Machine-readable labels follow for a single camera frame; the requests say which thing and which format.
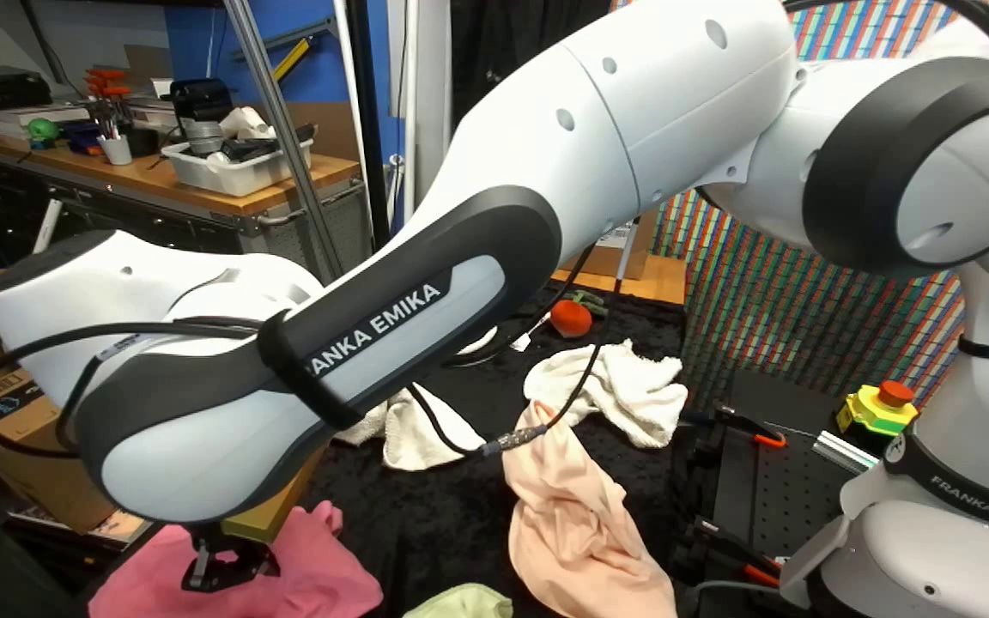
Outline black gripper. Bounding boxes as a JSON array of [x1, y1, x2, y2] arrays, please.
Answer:
[[179, 525, 284, 594]]

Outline pink cloth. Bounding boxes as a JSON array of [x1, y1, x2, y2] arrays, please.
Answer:
[[87, 496, 387, 618]]

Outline white terry towel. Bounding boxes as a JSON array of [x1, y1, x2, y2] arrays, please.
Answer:
[[518, 336, 692, 454], [338, 380, 489, 475]]

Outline orange plush toy green leaves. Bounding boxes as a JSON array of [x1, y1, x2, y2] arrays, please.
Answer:
[[546, 287, 615, 344]]

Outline black velvet tablecloth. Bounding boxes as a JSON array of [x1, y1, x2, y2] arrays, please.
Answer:
[[284, 287, 695, 618]]

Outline light green cloth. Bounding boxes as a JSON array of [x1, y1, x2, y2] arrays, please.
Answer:
[[403, 581, 514, 618]]

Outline peach cloth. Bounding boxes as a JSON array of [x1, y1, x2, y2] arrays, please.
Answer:
[[502, 400, 679, 618]]

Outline wooden top workbench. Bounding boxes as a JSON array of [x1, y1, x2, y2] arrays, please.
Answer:
[[0, 108, 379, 287]]

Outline white plastic bin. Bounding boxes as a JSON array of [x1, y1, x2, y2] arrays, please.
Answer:
[[159, 134, 320, 198]]

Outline white cup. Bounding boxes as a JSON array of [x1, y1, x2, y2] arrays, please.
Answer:
[[100, 127, 136, 169]]

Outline silver metal pole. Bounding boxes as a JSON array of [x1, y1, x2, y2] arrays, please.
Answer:
[[221, 0, 350, 249]]

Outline black appliance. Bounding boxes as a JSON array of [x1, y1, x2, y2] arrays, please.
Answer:
[[170, 75, 237, 154]]

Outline green object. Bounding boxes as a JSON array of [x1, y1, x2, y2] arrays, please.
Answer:
[[23, 112, 64, 150]]

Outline black metal pole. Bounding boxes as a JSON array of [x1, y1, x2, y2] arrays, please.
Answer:
[[330, 0, 387, 249]]

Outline orange object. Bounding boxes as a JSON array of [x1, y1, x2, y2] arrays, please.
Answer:
[[81, 63, 134, 101]]

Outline wooden board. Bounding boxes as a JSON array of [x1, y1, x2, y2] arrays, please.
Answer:
[[546, 239, 695, 309]]

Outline yellow black level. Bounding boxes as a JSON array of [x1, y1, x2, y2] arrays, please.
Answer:
[[268, 27, 322, 87]]

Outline black curtain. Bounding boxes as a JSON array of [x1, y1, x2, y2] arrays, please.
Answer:
[[445, 0, 626, 115]]

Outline silver metal cylinder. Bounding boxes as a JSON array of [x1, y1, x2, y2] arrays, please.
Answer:
[[812, 424, 886, 476]]

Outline yellow red emergency stop button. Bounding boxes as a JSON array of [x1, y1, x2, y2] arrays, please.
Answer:
[[836, 378, 924, 441]]

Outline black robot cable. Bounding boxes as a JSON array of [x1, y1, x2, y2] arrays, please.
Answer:
[[0, 245, 613, 464]]

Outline orange handled clamp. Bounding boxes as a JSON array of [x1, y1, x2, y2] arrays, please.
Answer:
[[710, 400, 793, 454], [695, 518, 785, 594]]

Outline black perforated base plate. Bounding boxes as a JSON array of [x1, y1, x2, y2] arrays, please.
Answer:
[[708, 374, 866, 603]]

